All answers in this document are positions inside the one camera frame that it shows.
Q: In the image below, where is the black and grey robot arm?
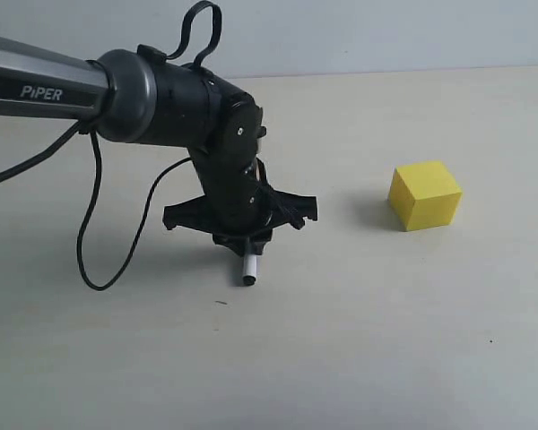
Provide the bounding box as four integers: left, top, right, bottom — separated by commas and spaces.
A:
0, 37, 317, 254

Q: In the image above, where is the yellow cube block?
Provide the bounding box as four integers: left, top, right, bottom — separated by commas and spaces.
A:
387, 160, 463, 231

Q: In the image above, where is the black and white marker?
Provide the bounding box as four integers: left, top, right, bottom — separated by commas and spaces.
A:
242, 240, 257, 287

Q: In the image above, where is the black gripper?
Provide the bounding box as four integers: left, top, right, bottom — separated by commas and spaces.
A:
162, 150, 318, 256

